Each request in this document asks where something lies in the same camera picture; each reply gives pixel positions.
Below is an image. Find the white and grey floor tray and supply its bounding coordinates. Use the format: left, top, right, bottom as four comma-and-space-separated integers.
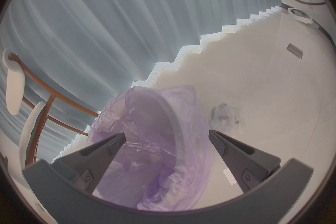
287, 7, 319, 28

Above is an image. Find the white trash bin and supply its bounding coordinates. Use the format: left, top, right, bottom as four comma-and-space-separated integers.
104, 88, 192, 209

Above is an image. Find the pale blue curtain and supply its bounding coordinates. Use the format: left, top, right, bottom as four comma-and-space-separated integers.
0, 0, 282, 166

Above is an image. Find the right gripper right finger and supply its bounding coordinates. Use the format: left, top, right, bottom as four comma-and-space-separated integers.
208, 130, 281, 194

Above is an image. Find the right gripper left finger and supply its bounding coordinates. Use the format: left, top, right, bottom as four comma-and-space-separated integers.
52, 132, 126, 195

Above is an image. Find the purple plastic bag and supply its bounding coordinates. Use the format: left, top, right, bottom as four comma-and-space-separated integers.
88, 85, 211, 212

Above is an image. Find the white plastic wrapper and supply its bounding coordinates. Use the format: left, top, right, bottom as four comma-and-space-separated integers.
210, 103, 246, 136

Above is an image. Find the white cushioned wooden chair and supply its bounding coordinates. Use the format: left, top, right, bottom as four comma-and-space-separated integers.
3, 48, 101, 169

